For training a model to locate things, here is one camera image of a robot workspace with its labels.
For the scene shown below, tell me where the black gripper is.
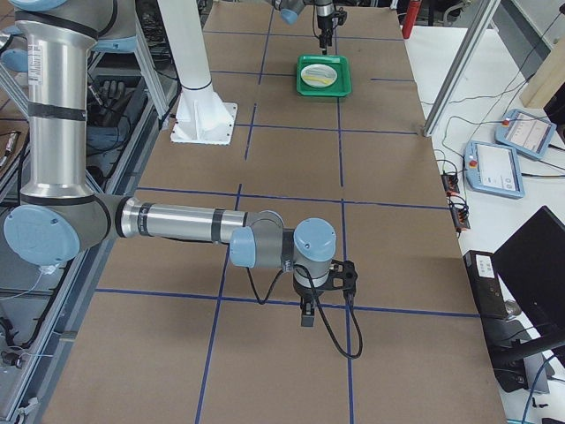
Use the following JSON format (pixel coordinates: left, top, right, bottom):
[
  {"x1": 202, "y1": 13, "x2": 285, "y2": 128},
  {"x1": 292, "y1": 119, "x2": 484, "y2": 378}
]
[
  {"x1": 316, "y1": 15, "x2": 334, "y2": 48},
  {"x1": 293, "y1": 279, "x2": 330, "y2": 328}
]

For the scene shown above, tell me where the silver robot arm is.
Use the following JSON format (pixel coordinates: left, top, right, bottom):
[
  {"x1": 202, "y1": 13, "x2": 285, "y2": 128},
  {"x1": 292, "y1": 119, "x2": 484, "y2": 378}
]
[
  {"x1": 4, "y1": 1, "x2": 335, "y2": 327},
  {"x1": 267, "y1": 0, "x2": 337, "y2": 54}
]

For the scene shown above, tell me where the white round plate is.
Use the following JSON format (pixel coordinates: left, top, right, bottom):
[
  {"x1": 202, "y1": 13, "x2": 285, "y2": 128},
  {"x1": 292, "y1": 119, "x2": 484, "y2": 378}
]
[{"x1": 300, "y1": 64, "x2": 338, "y2": 88}]

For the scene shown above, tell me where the green plastic tray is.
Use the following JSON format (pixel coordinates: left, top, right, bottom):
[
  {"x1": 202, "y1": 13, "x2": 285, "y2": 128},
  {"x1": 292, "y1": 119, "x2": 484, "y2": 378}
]
[{"x1": 296, "y1": 55, "x2": 351, "y2": 97}]

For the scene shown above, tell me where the red cylinder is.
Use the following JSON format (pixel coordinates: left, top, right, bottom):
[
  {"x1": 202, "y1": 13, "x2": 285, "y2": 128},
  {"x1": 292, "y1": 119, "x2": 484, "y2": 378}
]
[{"x1": 402, "y1": 0, "x2": 421, "y2": 40}]

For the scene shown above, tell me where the black box device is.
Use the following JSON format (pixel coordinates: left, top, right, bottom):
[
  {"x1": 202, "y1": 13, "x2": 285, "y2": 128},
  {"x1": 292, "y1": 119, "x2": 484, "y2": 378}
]
[{"x1": 463, "y1": 250, "x2": 514, "y2": 321}]

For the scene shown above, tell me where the black power strip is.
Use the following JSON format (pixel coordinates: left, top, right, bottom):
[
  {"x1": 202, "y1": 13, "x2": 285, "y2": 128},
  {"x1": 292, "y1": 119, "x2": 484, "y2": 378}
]
[
  {"x1": 448, "y1": 194, "x2": 471, "y2": 234},
  {"x1": 440, "y1": 159, "x2": 460, "y2": 195}
]

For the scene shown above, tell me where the near blue teach pendant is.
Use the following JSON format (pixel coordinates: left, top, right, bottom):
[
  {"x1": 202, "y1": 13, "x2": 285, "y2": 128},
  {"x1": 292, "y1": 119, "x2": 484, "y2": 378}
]
[{"x1": 463, "y1": 140, "x2": 525, "y2": 199}]

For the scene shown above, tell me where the blue teach pendant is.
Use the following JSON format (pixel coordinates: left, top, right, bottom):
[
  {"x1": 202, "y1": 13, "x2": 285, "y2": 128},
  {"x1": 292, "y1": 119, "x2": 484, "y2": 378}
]
[
  {"x1": 494, "y1": 109, "x2": 557, "y2": 161},
  {"x1": 463, "y1": 140, "x2": 525, "y2": 199}
]

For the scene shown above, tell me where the far blue teach pendant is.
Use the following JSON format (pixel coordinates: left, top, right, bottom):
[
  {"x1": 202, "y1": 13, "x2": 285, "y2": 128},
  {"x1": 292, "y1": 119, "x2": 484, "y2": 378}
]
[{"x1": 494, "y1": 109, "x2": 557, "y2": 161}]

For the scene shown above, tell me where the wooden beam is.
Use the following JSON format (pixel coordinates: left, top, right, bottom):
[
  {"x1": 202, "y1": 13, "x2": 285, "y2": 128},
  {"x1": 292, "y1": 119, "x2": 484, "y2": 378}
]
[{"x1": 520, "y1": 36, "x2": 565, "y2": 109}]

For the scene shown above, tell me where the black monitor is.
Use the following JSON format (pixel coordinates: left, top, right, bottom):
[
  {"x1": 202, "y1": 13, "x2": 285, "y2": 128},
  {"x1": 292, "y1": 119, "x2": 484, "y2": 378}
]
[{"x1": 482, "y1": 206, "x2": 564, "y2": 392}]

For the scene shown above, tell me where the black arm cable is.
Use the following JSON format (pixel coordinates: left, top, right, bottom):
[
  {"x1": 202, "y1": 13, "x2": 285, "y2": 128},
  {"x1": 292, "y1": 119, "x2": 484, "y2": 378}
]
[{"x1": 245, "y1": 263, "x2": 365, "y2": 360}]

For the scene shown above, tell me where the aluminium frame post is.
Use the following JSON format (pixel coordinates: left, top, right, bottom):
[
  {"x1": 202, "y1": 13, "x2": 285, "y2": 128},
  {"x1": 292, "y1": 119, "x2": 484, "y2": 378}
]
[{"x1": 422, "y1": 0, "x2": 501, "y2": 137}]

